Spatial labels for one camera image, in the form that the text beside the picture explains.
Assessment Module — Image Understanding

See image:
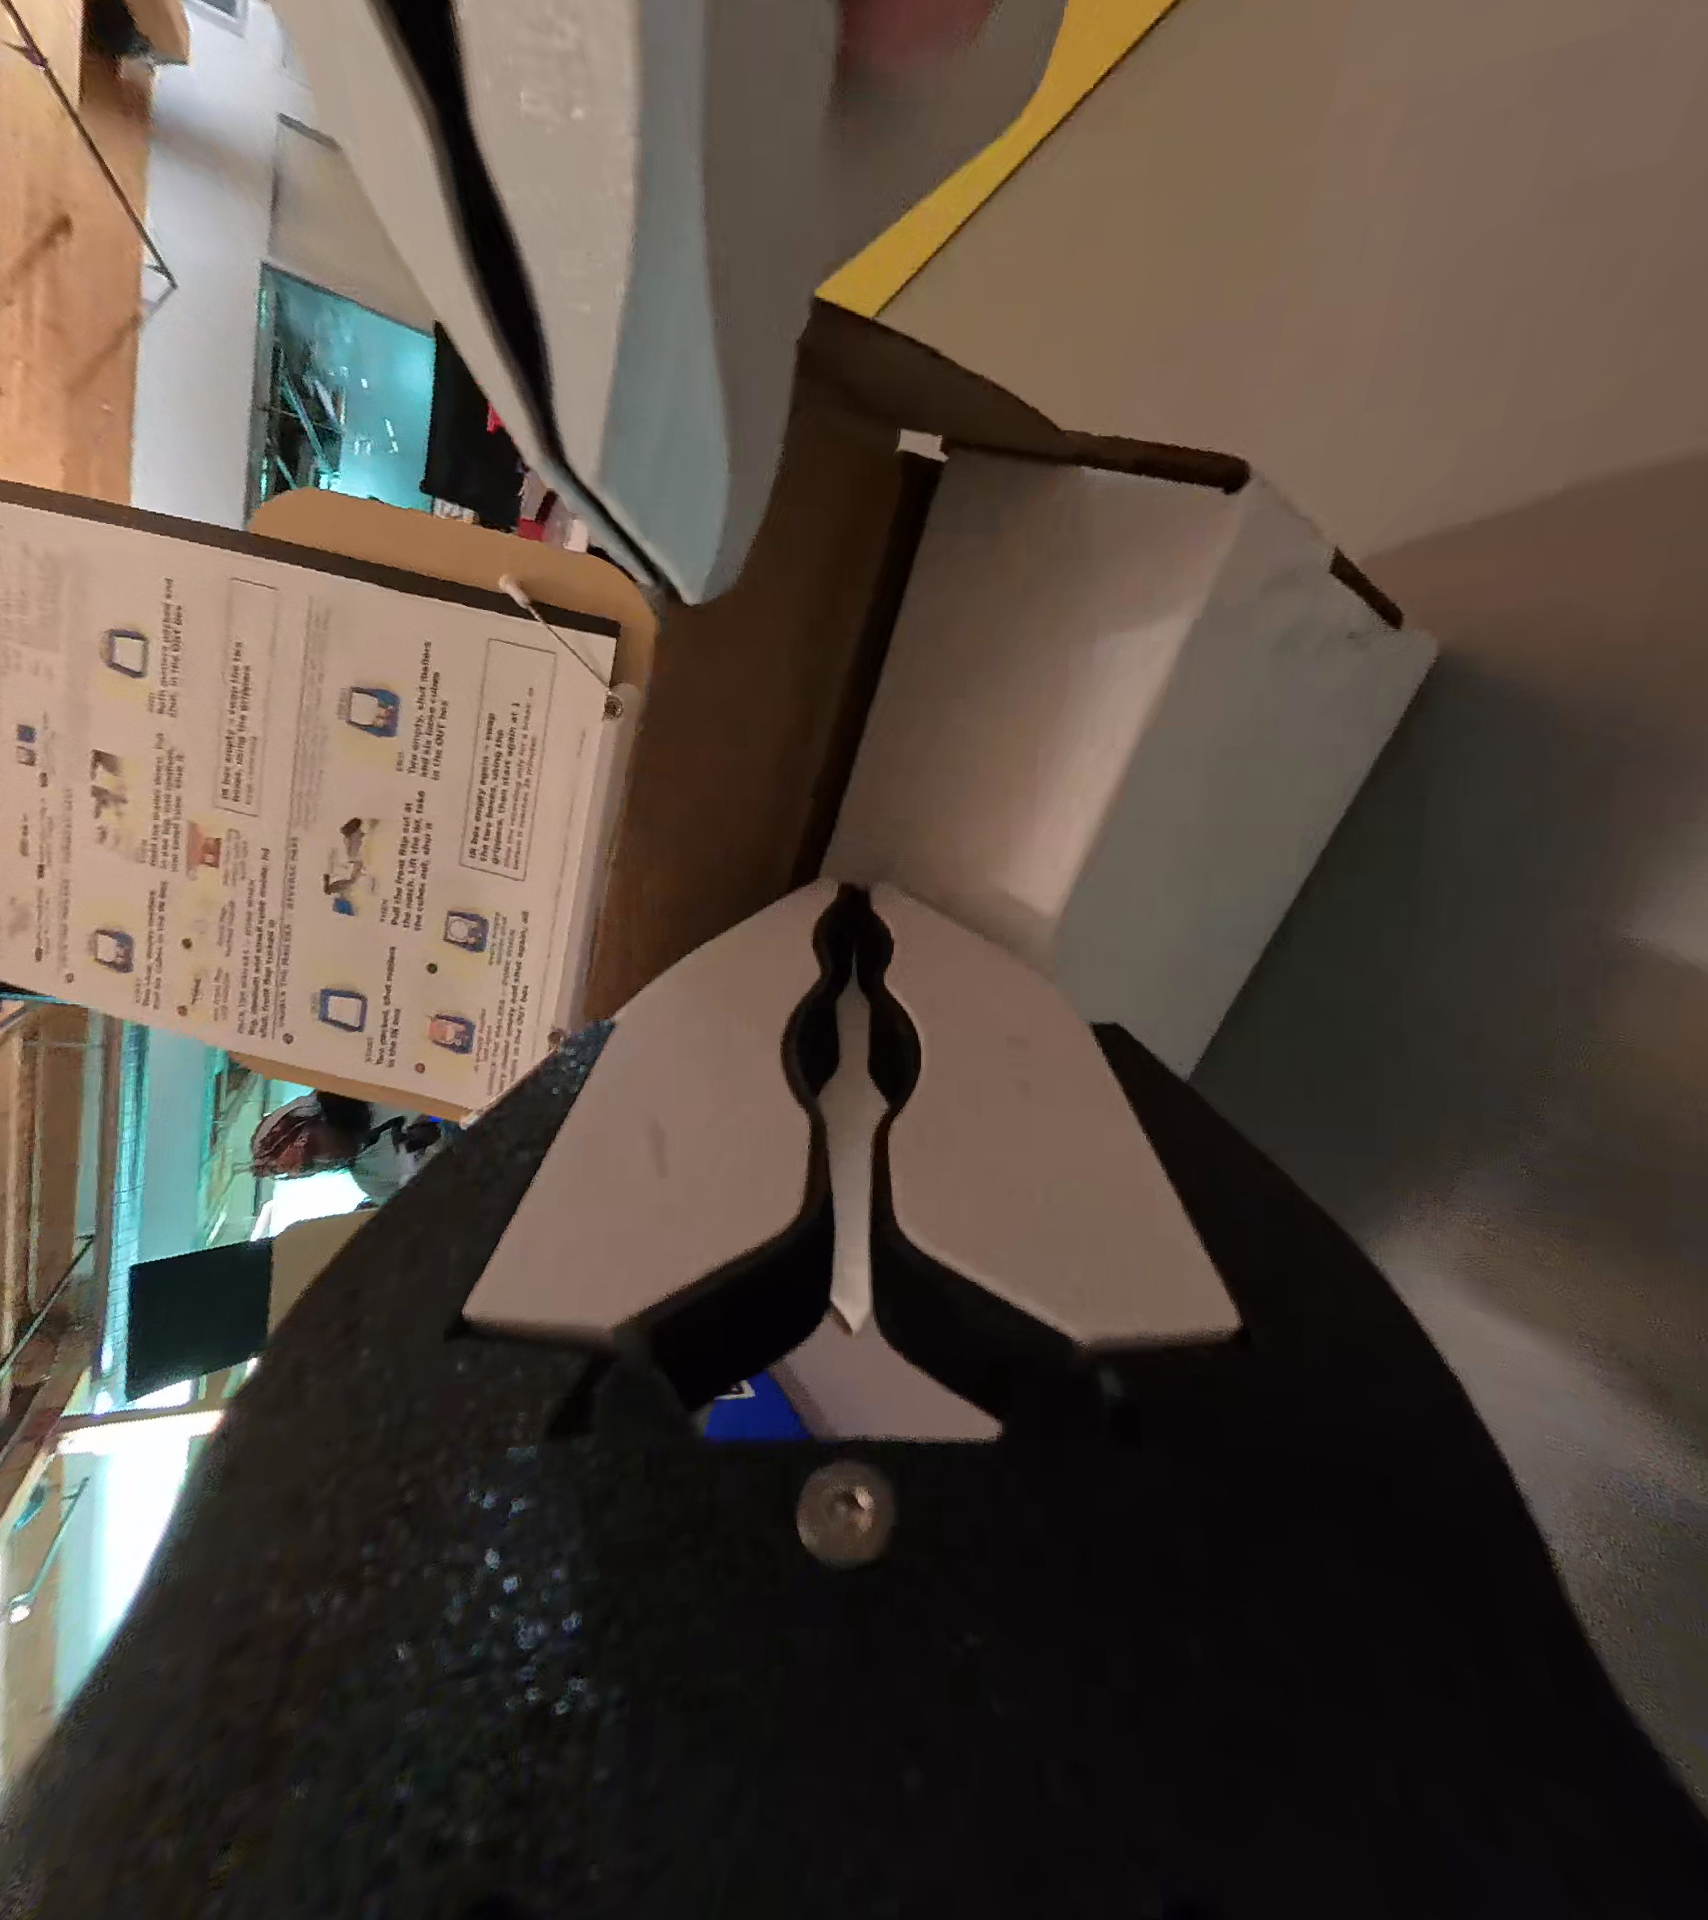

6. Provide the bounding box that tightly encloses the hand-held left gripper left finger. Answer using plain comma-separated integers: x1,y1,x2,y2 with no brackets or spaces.
461,878,848,1417

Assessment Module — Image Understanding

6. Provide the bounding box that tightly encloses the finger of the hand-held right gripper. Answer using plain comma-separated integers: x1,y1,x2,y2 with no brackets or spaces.
448,0,860,607
281,0,684,601

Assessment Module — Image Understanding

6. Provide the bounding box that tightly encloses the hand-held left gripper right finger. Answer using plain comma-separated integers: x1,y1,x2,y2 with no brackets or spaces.
867,883,1247,1430

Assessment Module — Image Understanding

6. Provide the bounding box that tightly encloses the yellow plastic bin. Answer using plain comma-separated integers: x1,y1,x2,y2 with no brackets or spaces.
812,0,1186,325

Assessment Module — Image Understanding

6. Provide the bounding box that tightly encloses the white cardboard mailer box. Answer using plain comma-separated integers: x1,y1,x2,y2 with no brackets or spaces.
581,297,1444,1446

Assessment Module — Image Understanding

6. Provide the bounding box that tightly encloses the person's right hand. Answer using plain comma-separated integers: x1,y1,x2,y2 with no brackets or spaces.
843,0,998,71

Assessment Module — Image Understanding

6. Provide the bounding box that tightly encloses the black hanging garment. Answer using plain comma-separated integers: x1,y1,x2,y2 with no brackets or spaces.
419,322,544,531

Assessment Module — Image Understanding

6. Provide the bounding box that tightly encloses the black monitor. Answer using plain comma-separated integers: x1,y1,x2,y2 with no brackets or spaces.
126,1238,275,1383

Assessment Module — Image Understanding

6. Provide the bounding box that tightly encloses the printed instruction sheet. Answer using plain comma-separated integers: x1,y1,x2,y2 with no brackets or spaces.
0,468,621,1117

